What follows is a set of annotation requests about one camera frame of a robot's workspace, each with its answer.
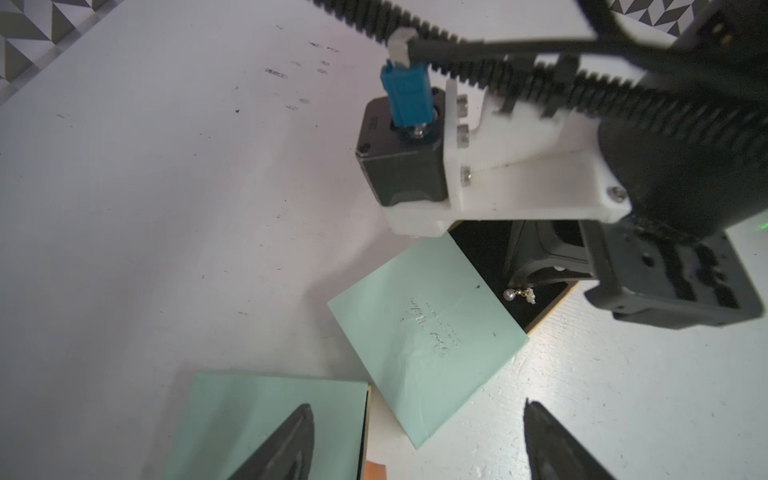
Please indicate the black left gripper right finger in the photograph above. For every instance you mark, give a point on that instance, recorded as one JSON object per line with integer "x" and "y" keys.
{"x": 553, "y": 452}

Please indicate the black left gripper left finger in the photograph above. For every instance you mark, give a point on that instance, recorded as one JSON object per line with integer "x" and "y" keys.
{"x": 287, "y": 454}

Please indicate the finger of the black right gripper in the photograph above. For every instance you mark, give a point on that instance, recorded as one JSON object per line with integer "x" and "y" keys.
{"x": 544, "y": 252}

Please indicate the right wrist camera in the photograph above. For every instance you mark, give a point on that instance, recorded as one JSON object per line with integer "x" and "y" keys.
{"x": 429, "y": 168}

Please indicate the mint box back middle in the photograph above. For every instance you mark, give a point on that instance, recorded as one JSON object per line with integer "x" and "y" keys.
{"x": 227, "y": 416}

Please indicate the small pearl earring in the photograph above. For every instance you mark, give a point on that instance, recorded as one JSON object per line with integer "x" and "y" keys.
{"x": 527, "y": 294}

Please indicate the mint drawer-style jewelry box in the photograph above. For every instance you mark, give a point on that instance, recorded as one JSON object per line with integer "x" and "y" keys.
{"x": 431, "y": 326}

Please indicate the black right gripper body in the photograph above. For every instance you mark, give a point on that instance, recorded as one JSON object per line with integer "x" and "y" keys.
{"x": 669, "y": 263}

